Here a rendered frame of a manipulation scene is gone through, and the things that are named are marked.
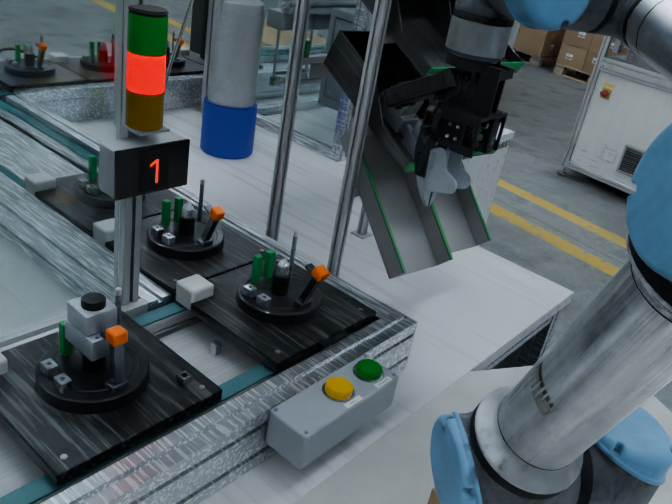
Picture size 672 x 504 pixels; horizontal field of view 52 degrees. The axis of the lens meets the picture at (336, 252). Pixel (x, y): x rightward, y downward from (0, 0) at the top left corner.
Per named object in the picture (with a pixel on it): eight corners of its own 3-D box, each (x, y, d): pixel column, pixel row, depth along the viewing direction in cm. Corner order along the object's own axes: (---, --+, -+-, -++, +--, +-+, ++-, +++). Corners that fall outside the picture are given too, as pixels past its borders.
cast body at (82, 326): (122, 350, 88) (124, 304, 84) (91, 362, 84) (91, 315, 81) (86, 319, 92) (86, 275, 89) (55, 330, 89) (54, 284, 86)
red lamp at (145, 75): (172, 93, 92) (174, 56, 90) (140, 96, 88) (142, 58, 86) (149, 82, 95) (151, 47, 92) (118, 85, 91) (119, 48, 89)
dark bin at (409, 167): (454, 166, 124) (476, 136, 119) (403, 174, 116) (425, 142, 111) (374, 62, 135) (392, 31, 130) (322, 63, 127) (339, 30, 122)
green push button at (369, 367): (385, 378, 103) (388, 367, 103) (369, 389, 101) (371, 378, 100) (365, 365, 106) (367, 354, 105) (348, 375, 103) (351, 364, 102)
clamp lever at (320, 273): (311, 302, 111) (331, 272, 106) (302, 306, 109) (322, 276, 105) (297, 286, 112) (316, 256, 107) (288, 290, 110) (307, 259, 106)
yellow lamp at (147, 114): (170, 128, 94) (172, 94, 92) (139, 133, 91) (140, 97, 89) (148, 117, 97) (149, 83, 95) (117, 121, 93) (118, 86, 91)
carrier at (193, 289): (374, 321, 118) (389, 257, 112) (275, 374, 100) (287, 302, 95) (276, 262, 130) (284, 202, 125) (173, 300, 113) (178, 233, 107)
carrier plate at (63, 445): (221, 400, 93) (223, 388, 92) (57, 488, 76) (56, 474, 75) (120, 319, 106) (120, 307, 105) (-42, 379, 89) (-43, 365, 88)
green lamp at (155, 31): (174, 55, 90) (176, 17, 88) (142, 57, 86) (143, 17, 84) (151, 46, 92) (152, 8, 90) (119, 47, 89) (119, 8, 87)
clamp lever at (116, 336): (128, 381, 86) (128, 330, 83) (114, 387, 85) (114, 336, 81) (112, 367, 88) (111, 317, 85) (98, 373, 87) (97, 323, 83)
